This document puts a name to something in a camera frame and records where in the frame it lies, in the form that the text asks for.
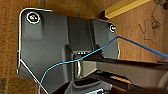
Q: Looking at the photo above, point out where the yellow legged game table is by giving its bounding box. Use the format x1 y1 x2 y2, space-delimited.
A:
99 0 155 20

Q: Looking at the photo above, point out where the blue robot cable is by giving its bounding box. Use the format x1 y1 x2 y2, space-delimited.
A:
37 35 168 94

